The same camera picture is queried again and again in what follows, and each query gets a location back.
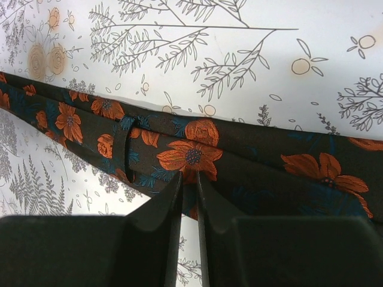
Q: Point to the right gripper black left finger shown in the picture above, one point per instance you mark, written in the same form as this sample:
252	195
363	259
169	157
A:
139	249

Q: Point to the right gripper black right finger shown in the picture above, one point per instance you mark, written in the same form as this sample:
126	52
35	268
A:
240	250

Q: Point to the black tie orange flowers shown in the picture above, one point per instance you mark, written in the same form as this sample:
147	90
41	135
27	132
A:
261	170

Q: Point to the floral patterned table mat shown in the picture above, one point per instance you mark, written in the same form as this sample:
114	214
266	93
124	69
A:
307	66

